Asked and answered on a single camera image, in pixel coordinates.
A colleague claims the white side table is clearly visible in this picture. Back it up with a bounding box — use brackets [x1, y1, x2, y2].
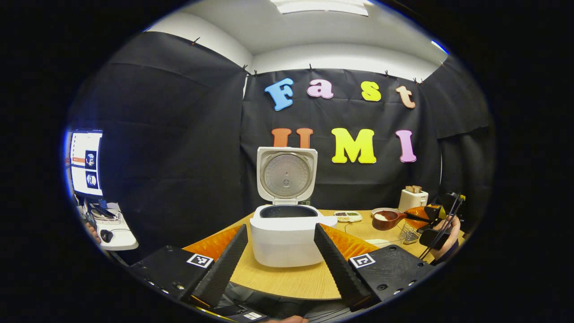
[83, 202, 139, 251]

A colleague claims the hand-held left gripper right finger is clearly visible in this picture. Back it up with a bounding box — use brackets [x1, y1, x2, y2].
[313, 223, 438, 312]

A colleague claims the metal wire chopstick holder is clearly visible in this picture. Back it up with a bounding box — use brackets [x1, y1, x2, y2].
[400, 222, 422, 245]

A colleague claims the long ceiling light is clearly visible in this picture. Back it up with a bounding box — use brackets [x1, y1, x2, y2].
[271, 0, 369, 17]

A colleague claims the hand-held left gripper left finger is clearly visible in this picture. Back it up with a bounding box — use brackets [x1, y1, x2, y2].
[130, 223, 248, 308]

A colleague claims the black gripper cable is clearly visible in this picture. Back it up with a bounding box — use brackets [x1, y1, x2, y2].
[419, 193, 465, 262]

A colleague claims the white rice cooker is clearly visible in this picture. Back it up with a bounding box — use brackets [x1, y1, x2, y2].
[249, 147, 338, 268]

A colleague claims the white toaster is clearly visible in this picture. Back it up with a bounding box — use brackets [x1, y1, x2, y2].
[398, 188, 429, 212]

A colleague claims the black backdrop cloth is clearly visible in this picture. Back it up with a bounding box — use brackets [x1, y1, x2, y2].
[67, 31, 496, 265]

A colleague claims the computer monitor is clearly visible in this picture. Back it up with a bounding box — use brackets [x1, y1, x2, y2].
[68, 129, 104, 199]

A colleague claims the brown wooden spoon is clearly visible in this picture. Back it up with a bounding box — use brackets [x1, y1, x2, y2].
[372, 210, 432, 231]

